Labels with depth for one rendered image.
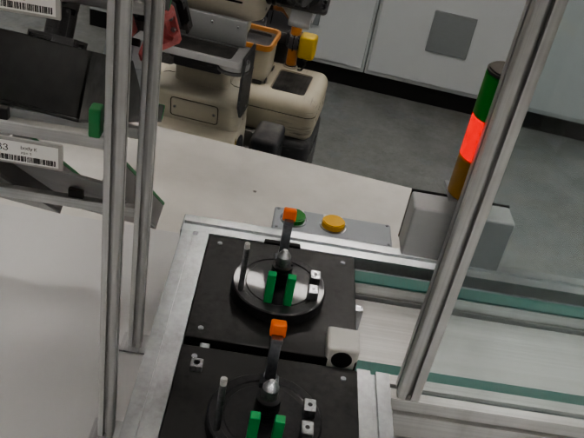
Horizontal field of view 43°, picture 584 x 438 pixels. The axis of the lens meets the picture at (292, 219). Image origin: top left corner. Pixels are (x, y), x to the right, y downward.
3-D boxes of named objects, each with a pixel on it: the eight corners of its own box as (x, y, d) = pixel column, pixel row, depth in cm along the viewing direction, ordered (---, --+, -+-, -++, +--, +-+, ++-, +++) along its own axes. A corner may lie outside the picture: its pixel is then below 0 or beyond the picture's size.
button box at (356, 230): (269, 232, 137) (275, 204, 133) (382, 250, 138) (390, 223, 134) (267, 255, 131) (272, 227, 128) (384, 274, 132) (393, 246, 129)
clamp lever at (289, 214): (275, 253, 116) (284, 206, 114) (288, 255, 116) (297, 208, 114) (275, 260, 112) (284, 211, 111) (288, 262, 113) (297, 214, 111)
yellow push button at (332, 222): (321, 222, 133) (322, 212, 132) (342, 225, 133) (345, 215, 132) (320, 234, 130) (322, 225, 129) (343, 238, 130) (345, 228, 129)
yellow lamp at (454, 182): (445, 179, 89) (456, 143, 86) (486, 186, 89) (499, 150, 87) (450, 202, 85) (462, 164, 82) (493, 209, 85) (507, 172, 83)
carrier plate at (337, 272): (208, 243, 123) (209, 233, 122) (352, 267, 124) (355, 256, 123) (182, 346, 103) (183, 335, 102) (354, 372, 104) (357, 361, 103)
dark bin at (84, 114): (74, 99, 106) (84, 48, 105) (162, 122, 105) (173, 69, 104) (-38, 92, 79) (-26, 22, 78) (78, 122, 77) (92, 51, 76)
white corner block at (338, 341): (322, 345, 108) (328, 324, 105) (354, 349, 108) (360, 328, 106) (321, 368, 104) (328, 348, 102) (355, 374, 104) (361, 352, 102)
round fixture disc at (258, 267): (236, 257, 118) (237, 247, 117) (323, 271, 118) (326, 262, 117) (225, 316, 106) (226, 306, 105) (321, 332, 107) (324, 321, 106)
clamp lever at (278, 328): (262, 374, 95) (271, 317, 93) (277, 376, 95) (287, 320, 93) (261, 386, 91) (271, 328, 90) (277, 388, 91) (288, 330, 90)
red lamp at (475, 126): (456, 142, 86) (469, 104, 84) (499, 149, 87) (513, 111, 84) (462, 164, 82) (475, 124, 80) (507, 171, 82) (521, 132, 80)
